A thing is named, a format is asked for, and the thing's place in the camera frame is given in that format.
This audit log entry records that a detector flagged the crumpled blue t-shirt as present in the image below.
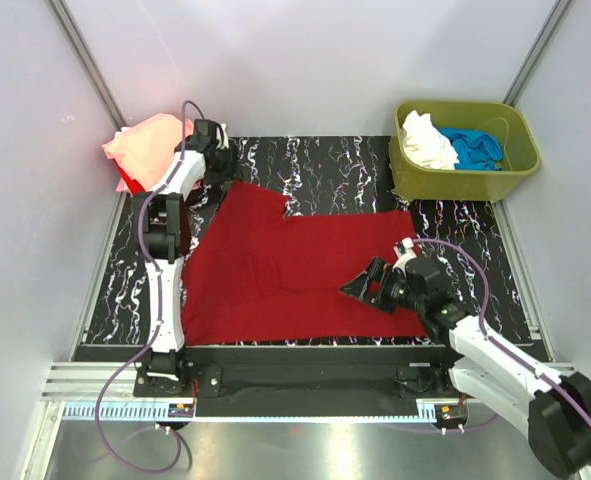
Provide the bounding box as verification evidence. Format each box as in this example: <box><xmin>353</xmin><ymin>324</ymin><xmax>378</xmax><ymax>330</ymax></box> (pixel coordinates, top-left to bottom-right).
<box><xmin>438</xmin><ymin>128</ymin><xmax>504</xmax><ymax>171</ymax></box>

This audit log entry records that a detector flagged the dark red t-shirt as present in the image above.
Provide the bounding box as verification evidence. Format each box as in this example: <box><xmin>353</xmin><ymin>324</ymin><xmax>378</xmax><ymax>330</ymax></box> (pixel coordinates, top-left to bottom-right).
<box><xmin>182</xmin><ymin>182</ymin><xmax>424</xmax><ymax>346</ymax></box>

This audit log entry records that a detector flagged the folded pink t-shirt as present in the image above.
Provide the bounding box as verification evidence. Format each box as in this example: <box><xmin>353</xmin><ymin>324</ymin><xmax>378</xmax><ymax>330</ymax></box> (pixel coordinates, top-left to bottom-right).
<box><xmin>116</xmin><ymin>117</ymin><xmax>209</xmax><ymax>193</ymax></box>

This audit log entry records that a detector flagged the folded red t-shirt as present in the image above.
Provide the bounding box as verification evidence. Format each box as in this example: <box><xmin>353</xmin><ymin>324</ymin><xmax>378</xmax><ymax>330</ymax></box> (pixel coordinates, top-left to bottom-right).
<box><xmin>116</xmin><ymin>168</ymin><xmax>145</xmax><ymax>196</ymax></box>

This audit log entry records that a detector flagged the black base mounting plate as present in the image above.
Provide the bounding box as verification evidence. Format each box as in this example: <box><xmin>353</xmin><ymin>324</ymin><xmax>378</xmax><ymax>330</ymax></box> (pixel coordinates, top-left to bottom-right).
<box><xmin>134</xmin><ymin>345</ymin><xmax>461</xmax><ymax>421</ymax></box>

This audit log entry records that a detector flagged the aluminium frame post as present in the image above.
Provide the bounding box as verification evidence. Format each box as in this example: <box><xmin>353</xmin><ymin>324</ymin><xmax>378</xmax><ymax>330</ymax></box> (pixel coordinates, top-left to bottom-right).
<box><xmin>503</xmin><ymin>0</ymin><xmax>575</xmax><ymax>107</ymax></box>
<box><xmin>45</xmin><ymin>0</ymin><xmax>127</xmax><ymax>130</ymax></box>

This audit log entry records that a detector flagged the crumpled white t-shirt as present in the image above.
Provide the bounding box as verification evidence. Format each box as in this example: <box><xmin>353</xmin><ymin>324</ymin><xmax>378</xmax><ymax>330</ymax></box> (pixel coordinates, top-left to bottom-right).
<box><xmin>402</xmin><ymin>110</ymin><xmax>459</xmax><ymax>170</ymax></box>

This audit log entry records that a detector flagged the folded peach t-shirt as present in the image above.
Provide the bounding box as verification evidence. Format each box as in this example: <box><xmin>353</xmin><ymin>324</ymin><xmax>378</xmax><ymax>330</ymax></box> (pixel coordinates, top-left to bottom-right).
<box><xmin>101</xmin><ymin>113</ymin><xmax>196</xmax><ymax>194</ymax></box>

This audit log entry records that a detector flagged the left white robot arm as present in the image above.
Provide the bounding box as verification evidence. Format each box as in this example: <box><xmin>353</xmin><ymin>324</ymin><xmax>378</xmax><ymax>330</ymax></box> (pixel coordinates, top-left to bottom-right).
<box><xmin>133</xmin><ymin>119</ymin><xmax>236</xmax><ymax>397</ymax></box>

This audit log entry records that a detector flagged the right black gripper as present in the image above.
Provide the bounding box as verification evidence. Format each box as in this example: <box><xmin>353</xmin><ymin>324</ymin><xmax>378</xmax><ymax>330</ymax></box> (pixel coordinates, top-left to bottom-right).
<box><xmin>339</xmin><ymin>257</ymin><xmax>424</xmax><ymax>316</ymax></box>

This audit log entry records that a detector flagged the right aluminium frame post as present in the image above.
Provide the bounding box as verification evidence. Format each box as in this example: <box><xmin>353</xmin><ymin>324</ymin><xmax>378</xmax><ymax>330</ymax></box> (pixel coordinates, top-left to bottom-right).
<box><xmin>503</xmin><ymin>0</ymin><xmax>575</xmax><ymax>107</ymax></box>

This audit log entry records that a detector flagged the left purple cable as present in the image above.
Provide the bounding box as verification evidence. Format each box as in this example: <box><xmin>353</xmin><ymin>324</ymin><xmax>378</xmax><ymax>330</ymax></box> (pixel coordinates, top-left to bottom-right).
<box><xmin>96</xmin><ymin>99</ymin><xmax>206</xmax><ymax>474</ymax></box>

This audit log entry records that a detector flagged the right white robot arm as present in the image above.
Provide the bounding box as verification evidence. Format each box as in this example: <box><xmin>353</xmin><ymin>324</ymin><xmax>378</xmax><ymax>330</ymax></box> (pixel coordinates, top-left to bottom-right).
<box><xmin>340</xmin><ymin>238</ymin><xmax>591</xmax><ymax>479</ymax></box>

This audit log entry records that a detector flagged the left aluminium frame post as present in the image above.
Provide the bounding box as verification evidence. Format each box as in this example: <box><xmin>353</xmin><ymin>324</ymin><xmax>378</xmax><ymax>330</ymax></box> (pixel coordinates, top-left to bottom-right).
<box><xmin>45</xmin><ymin>0</ymin><xmax>127</xmax><ymax>130</ymax></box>

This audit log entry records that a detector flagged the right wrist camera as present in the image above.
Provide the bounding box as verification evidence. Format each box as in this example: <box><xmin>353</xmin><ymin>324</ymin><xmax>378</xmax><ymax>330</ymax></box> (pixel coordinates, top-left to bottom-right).
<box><xmin>393</xmin><ymin>237</ymin><xmax>418</xmax><ymax>271</ymax></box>

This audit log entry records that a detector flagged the olive green plastic bin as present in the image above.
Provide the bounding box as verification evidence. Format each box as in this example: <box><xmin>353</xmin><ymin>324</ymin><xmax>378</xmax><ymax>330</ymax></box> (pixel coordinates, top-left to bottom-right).
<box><xmin>389</xmin><ymin>99</ymin><xmax>541</xmax><ymax>202</ymax></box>

